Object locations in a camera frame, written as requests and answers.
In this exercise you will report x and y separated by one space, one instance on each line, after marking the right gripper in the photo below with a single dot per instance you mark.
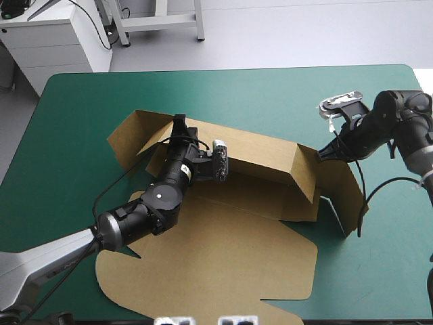
367 137

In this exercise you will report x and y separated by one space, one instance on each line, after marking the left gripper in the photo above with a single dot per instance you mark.
181 149

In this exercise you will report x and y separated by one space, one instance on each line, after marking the brown cardboard box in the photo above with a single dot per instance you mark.
220 250

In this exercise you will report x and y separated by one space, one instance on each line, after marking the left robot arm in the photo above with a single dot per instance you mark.
135 216

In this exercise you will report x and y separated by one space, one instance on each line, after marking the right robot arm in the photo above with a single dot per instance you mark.
416 135

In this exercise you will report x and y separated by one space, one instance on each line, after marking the white cabinet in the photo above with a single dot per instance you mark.
50 44

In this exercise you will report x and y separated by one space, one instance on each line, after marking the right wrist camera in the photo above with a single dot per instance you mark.
340 101

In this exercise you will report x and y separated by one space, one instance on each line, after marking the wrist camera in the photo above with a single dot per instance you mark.
220 159
340 101

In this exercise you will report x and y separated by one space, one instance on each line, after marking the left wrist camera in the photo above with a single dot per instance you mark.
220 159

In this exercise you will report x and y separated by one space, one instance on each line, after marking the grey table frame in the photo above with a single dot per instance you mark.
162 23

